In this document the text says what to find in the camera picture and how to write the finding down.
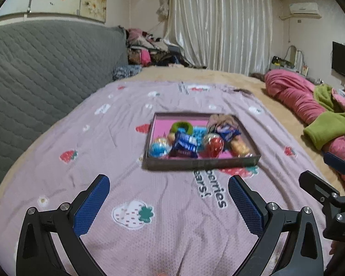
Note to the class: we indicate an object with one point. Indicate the white air conditioner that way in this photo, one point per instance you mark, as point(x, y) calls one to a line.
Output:
point(303, 8)

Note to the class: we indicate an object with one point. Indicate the dark shallow box tray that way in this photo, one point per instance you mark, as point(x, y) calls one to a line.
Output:
point(201, 164)

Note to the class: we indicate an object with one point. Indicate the white chair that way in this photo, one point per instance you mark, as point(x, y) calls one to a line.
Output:
point(299, 60)

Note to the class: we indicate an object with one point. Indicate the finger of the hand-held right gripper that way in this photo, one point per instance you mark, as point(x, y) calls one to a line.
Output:
point(316, 185)
point(335, 161)

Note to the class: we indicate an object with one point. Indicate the grey quilted headboard cover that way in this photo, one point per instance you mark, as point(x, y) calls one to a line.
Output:
point(46, 77)

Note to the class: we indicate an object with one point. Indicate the small blue cookie packet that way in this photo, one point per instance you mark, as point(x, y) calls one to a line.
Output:
point(184, 145)

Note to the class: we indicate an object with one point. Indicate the pink quilt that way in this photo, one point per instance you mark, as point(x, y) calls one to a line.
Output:
point(290, 92)

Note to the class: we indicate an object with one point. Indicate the walnut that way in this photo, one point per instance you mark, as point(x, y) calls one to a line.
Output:
point(172, 138)

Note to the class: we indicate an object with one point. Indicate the red toy egg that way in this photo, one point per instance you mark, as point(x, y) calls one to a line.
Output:
point(214, 146)

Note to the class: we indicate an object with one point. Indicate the green fleece blanket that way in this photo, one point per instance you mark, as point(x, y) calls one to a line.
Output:
point(327, 126)

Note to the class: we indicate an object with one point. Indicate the yellow cake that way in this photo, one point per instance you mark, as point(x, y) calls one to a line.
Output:
point(240, 146)

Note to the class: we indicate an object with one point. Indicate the pink printed blanket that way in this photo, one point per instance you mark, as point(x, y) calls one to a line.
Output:
point(103, 155)

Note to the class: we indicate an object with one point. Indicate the blue cookie packet round print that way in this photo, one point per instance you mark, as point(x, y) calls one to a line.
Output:
point(227, 130)

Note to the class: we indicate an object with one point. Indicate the blue patterned pillow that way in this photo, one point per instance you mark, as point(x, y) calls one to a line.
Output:
point(126, 72)

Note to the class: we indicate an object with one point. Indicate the white curtain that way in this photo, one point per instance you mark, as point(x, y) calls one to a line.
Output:
point(218, 26)

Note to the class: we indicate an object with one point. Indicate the beige hair scrunchie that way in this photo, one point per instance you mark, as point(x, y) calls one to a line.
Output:
point(218, 119)

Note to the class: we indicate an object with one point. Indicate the black bag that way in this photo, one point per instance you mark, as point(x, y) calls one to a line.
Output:
point(281, 61)

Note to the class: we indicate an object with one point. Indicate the white curtain tassel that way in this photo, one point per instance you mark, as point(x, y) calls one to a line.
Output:
point(162, 9)

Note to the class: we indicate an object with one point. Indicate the person's right forearm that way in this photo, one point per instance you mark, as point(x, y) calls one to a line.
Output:
point(343, 260)

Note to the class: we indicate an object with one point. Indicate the tan bed sheet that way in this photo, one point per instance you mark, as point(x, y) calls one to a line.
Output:
point(218, 76)

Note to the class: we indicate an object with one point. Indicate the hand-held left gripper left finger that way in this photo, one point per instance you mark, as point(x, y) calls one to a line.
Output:
point(92, 204)

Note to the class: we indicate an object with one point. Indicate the pile of clothes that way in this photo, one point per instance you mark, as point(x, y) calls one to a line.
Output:
point(145, 57)

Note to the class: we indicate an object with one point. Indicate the blue toy egg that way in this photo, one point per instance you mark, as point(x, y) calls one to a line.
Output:
point(159, 148)

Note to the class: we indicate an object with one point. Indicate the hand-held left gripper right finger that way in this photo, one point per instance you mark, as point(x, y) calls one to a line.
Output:
point(244, 204)

